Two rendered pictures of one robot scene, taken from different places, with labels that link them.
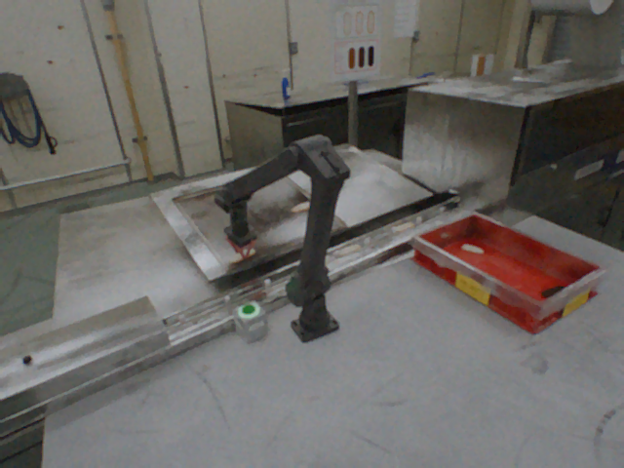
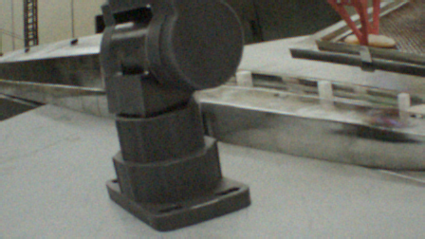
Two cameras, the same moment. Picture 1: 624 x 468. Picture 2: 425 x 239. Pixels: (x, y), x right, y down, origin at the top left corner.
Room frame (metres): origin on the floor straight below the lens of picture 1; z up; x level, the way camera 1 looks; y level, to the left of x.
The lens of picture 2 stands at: (0.90, -0.54, 1.01)
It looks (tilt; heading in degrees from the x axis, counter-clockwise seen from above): 14 degrees down; 88
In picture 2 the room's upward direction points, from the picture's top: 9 degrees counter-clockwise
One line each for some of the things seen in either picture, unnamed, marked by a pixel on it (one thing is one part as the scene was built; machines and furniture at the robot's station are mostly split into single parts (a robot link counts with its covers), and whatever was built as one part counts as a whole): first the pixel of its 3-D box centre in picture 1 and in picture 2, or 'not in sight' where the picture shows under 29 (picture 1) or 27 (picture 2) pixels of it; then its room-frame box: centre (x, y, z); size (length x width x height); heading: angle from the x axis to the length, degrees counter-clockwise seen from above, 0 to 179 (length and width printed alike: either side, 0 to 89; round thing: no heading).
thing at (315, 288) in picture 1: (306, 292); (162, 56); (0.89, 0.01, 0.94); 0.09 x 0.05 x 0.10; 40
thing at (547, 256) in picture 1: (498, 262); not in sight; (1.08, -0.61, 0.87); 0.49 x 0.34 x 0.10; 30
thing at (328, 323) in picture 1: (314, 316); (162, 157); (0.88, -0.01, 0.86); 0.12 x 0.09 x 0.08; 116
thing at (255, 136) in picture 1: (339, 138); not in sight; (3.95, -0.36, 0.51); 1.93 x 1.05 x 1.02; 123
